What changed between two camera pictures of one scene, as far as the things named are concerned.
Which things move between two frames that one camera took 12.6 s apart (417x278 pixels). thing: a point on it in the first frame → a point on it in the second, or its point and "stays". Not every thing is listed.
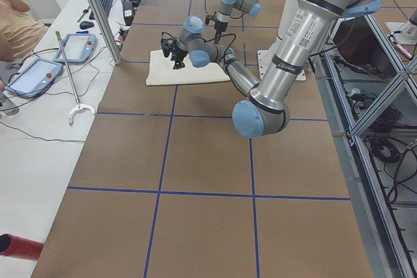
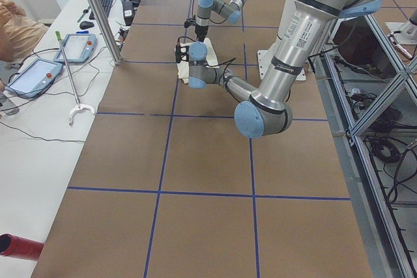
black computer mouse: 86,25 stays
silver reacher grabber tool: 79,107 stays
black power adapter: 129,13 stays
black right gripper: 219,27 → 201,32
